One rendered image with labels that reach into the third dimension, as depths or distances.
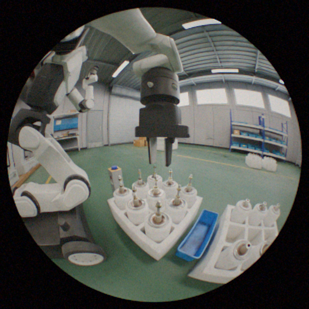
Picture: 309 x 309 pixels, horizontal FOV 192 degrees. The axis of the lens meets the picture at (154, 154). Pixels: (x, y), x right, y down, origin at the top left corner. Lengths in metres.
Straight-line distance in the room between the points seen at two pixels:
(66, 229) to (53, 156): 0.29
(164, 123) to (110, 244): 0.60
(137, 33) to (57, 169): 0.48
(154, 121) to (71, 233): 0.46
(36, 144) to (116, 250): 0.58
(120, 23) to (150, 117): 0.20
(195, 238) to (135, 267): 0.34
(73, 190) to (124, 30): 0.48
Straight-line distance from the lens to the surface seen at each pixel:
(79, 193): 0.43
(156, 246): 0.36
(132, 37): 0.19
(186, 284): 0.54
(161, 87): 0.18
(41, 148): 0.44
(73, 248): 0.42
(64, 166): 0.44
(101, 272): 0.57
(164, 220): 0.33
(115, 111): 5.76
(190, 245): 0.57
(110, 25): 0.19
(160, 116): 0.17
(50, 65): 0.53
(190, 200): 0.47
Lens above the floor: 0.52
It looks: 12 degrees down
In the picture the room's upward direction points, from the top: straight up
